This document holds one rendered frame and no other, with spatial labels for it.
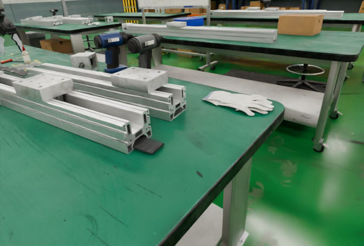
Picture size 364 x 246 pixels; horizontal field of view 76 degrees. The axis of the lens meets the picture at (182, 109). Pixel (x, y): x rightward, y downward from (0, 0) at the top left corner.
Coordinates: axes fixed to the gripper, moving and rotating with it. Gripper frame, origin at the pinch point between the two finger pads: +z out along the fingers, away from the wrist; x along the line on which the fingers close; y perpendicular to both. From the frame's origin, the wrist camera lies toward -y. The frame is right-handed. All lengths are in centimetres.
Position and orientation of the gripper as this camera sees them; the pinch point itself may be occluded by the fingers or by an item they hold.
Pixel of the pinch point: (12, 51)
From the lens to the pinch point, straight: 150.2
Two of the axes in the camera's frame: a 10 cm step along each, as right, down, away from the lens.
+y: -8.5, -1.9, 4.9
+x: -5.2, 4.0, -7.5
